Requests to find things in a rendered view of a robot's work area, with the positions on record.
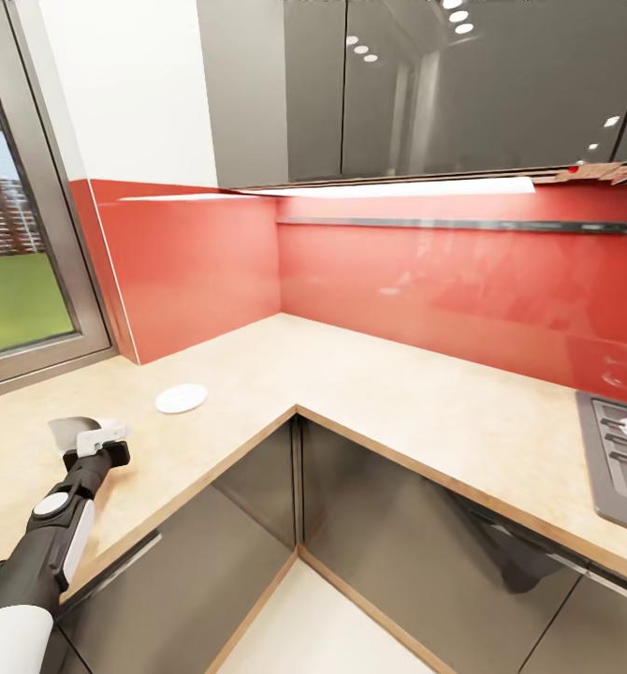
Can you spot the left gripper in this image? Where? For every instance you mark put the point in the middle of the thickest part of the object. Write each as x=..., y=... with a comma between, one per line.
x=112, y=454

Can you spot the paper coffee filter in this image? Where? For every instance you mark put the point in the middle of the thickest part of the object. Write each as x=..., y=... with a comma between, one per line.
x=65, y=431

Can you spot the fixed window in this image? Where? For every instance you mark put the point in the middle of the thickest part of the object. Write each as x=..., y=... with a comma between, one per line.
x=53, y=318

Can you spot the saucer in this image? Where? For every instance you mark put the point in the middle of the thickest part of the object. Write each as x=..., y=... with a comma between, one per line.
x=181, y=398

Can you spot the burner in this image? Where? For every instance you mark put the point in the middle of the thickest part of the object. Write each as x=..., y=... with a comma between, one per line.
x=603, y=426

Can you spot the countertop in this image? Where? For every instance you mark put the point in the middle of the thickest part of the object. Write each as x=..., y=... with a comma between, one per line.
x=508, y=441
x=174, y=456

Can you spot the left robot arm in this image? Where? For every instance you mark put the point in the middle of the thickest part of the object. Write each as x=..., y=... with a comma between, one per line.
x=44, y=561

